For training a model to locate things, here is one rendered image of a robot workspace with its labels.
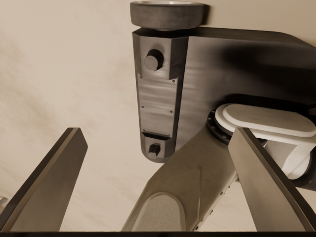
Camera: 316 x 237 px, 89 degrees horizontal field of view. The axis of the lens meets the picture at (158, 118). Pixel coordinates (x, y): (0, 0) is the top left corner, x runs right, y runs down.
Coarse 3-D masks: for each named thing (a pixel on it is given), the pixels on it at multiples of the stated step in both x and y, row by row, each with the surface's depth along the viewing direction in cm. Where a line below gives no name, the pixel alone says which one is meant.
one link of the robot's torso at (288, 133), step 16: (224, 112) 37; (240, 112) 37; (256, 112) 37; (272, 112) 37; (288, 112) 37; (256, 128) 34; (272, 128) 33; (288, 128) 33; (304, 128) 33; (272, 144) 41; (288, 144) 35; (304, 144) 32; (288, 160) 35; (304, 160) 34; (288, 176) 37
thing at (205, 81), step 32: (160, 32) 43; (192, 32) 43; (224, 32) 44; (256, 32) 45; (160, 64) 41; (192, 64) 44; (224, 64) 42; (256, 64) 40; (288, 64) 38; (160, 96) 51; (192, 96) 50; (224, 96) 48; (256, 96) 45; (288, 96) 43; (160, 128) 59; (192, 128) 58
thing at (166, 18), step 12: (144, 0) 47; (156, 0) 48; (168, 0) 49; (132, 12) 41; (144, 12) 38; (156, 12) 37; (168, 12) 36; (180, 12) 37; (192, 12) 38; (144, 24) 39; (156, 24) 38; (168, 24) 38; (180, 24) 38; (192, 24) 40
